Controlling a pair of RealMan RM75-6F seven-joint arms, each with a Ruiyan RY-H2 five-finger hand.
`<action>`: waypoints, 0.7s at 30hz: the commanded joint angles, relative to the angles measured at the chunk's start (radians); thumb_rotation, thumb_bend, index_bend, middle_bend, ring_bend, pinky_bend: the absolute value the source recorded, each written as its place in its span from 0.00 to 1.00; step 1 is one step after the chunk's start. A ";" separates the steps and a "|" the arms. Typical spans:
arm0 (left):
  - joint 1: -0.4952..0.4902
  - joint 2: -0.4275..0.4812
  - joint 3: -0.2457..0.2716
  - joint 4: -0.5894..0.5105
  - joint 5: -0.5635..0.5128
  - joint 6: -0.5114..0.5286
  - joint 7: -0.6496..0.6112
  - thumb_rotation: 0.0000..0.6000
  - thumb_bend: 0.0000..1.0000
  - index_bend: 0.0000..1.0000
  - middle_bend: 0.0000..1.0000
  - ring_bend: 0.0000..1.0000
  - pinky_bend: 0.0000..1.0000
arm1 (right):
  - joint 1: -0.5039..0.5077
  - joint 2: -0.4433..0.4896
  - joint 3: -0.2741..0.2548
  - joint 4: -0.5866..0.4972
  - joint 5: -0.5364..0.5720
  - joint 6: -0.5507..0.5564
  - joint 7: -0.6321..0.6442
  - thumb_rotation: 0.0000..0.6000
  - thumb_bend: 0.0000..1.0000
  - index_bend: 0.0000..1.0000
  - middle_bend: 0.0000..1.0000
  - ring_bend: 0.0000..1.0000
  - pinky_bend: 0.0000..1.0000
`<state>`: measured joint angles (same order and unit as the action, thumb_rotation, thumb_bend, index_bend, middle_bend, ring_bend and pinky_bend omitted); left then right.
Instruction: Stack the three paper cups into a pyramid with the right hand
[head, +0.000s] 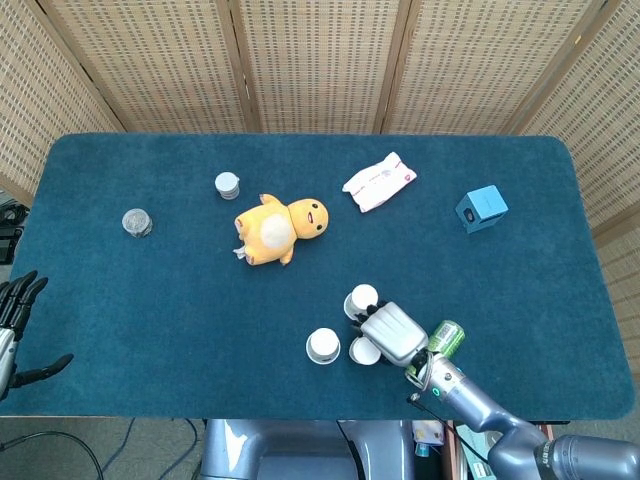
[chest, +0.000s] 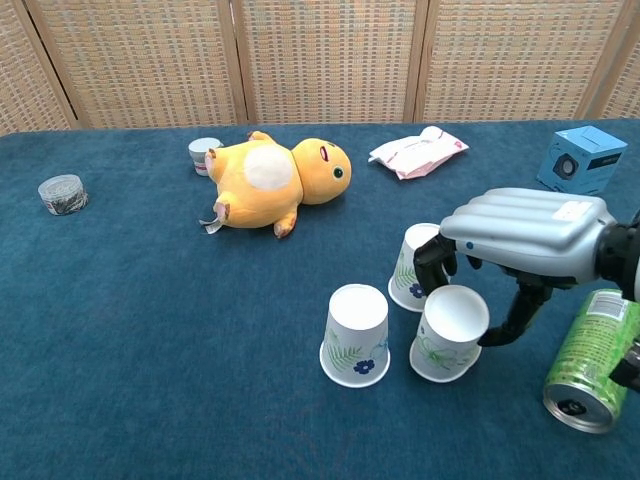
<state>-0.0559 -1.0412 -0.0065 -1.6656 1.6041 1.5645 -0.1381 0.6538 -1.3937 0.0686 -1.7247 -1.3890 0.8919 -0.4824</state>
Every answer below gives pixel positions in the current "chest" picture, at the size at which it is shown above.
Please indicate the blue speaker box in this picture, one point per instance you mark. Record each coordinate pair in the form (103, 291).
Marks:
(585, 160)

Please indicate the woven wooden folding screen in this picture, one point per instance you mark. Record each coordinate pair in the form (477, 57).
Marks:
(325, 60)

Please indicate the white paper cup green flower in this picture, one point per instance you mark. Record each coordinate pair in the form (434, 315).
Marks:
(452, 315)

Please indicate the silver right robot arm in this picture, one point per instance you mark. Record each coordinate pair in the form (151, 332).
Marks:
(622, 255)

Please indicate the green drink can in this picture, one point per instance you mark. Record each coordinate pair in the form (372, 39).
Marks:
(590, 360)

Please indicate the blue carpet table mat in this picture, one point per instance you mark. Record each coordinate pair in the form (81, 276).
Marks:
(150, 325)

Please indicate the white floral paper cup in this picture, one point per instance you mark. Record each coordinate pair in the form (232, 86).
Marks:
(355, 325)
(405, 270)

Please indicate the yellow plush toy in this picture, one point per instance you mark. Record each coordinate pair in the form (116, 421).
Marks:
(250, 195)

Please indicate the white pink tissue pack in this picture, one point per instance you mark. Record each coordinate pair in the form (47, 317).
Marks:
(415, 155)

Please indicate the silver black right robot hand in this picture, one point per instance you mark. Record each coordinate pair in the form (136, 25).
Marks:
(525, 225)

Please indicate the clear round plastic container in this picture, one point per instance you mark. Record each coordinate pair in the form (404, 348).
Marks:
(62, 192)

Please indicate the small white lidded jar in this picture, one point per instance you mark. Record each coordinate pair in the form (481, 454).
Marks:
(200, 150)

